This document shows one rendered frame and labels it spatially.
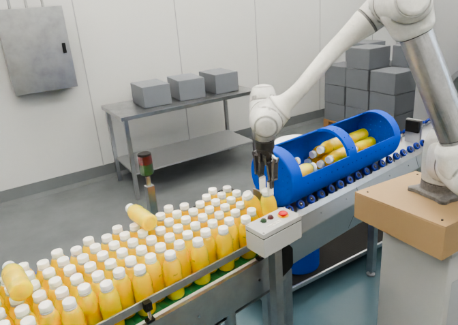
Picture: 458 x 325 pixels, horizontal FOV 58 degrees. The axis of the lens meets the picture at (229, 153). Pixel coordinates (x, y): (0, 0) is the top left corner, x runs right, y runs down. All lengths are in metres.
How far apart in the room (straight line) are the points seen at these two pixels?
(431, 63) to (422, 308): 1.00
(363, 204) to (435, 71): 0.61
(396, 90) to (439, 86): 3.93
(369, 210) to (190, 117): 3.94
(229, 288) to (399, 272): 0.72
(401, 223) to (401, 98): 3.90
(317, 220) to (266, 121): 0.86
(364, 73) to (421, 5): 4.29
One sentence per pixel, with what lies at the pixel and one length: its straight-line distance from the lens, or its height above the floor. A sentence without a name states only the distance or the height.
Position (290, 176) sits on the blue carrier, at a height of 1.14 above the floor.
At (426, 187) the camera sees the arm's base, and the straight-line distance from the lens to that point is 1.77.
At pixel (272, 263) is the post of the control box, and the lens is 1.67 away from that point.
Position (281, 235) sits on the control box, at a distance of 1.57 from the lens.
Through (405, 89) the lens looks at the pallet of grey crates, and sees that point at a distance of 5.51.
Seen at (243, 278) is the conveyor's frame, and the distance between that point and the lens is 1.69.
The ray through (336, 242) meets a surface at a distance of 3.22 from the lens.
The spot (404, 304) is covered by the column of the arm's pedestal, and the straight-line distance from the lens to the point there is 2.00.
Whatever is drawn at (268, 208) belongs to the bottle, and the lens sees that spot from 1.70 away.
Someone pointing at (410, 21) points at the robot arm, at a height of 1.79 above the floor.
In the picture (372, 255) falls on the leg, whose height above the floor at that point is 0.18.
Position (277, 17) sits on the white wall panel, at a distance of 6.01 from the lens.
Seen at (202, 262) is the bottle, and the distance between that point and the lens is 1.56.
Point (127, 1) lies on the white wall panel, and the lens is 5.01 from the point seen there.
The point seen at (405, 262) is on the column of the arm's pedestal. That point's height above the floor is 0.84.
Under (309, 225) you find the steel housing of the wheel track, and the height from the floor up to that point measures 0.85.
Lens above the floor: 1.89
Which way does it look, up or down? 20 degrees down
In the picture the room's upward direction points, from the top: 4 degrees counter-clockwise
